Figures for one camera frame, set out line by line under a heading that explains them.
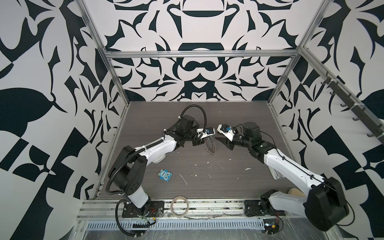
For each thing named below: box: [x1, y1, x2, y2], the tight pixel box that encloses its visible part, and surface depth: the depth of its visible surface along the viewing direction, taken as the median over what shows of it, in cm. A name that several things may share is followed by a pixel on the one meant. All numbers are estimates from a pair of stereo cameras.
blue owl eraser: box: [158, 169, 173, 182], surface depth 86 cm
